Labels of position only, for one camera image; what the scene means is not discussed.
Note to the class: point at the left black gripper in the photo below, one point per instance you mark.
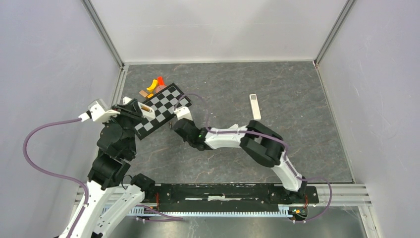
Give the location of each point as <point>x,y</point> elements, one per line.
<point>131,109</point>

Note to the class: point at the white remote control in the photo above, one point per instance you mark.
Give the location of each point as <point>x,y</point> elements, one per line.
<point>255,107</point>
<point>147,111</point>

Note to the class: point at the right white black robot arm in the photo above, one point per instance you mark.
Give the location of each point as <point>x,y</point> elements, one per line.
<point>262,144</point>

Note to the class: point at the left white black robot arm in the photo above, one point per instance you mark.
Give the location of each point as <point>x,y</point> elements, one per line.
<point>116,149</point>

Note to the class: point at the brown toy block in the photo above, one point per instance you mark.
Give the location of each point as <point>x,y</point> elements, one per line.
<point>143,94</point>

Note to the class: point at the checkerboard calibration plate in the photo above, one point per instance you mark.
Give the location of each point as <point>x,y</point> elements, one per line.
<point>162,103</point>

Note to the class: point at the red toy block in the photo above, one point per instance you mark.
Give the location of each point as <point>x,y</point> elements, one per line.
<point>161,81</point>

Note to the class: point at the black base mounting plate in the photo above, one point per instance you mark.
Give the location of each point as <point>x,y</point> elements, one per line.
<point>226,197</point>

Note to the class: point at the white slotted cable duct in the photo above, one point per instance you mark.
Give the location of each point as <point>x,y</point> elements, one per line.
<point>282,212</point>

